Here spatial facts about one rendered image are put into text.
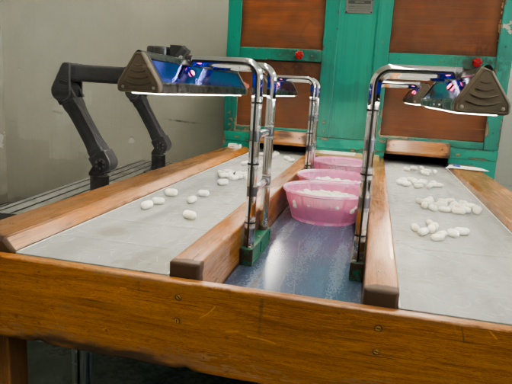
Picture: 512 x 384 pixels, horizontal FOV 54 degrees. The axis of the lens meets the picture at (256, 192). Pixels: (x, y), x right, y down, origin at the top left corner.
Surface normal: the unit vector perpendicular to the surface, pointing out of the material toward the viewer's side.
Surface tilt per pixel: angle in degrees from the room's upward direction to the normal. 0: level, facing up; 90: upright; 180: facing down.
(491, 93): 89
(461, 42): 90
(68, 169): 90
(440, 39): 90
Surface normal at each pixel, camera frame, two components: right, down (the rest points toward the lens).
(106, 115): -0.15, 0.18
